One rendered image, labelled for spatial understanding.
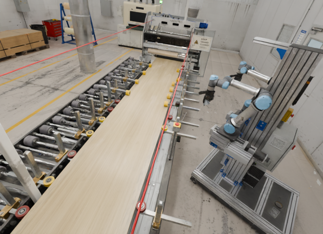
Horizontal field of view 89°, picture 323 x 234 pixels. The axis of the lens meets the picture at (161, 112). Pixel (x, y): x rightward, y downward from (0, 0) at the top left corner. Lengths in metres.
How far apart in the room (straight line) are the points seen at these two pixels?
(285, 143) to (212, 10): 9.33
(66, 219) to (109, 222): 0.30
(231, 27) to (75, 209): 10.54
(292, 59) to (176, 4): 9.35
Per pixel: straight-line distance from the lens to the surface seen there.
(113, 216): 1.48
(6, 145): 1.34
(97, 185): 1.61
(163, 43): 4.61
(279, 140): 2.10
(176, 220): 1.56
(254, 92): 1.83
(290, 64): 1.89
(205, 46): 4.45
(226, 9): 10.81
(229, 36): 10.97
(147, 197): 1.85
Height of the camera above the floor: 2.25
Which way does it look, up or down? 35 degrees down
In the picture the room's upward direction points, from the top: 8 degrees clockwise
